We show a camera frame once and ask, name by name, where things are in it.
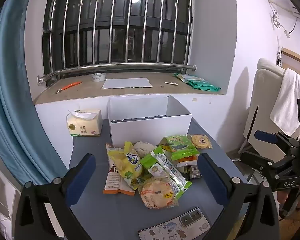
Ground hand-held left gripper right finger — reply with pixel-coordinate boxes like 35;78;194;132
197;152;280;240

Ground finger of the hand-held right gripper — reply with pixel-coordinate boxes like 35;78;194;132
254;130;300;155
240;151;300;174

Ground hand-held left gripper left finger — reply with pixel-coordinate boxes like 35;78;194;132
15;154;97;240

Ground small dark snack packet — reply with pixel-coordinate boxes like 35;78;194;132
189;165;203;180

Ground orange white snack packet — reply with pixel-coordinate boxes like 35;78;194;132
103;162;135;196

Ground round cookie packet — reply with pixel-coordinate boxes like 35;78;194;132
190;134;213;149

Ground green snack packet dark print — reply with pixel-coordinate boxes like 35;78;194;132
164;134;198;161

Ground yellow chip packet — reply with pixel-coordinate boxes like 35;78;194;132
107;141;143;190

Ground long green seaweed packet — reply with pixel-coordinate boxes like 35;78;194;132
140;146;193;193

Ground round rice cracker packet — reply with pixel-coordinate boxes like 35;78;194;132
137;177;180;210

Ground white cardboard box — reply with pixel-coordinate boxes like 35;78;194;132
107;94;192;148

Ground beige chair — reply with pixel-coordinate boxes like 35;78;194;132
242;58;290;150

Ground white towel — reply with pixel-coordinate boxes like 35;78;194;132
270;68;300;137

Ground beige tissue pack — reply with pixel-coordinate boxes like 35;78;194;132
67;109;103;137

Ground phone with cartoon case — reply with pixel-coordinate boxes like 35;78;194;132
138;207;210;240

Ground wooden board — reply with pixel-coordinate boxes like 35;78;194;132
281;47;300;68

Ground orange pen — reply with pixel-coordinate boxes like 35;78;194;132
55;81;83;94

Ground white green wipe pack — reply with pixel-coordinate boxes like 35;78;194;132
174;72;206;83

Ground grey cardboard sheet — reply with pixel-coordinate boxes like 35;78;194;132
101;78;153;89

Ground steel window grille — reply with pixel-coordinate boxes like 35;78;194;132
37;0;203;88

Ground blue curtain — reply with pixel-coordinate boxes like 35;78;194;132
0;0;73;185

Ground white wire rack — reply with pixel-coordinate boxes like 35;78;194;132
0;155;15;240

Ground white wall cable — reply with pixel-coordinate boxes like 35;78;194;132
264;0;300;38

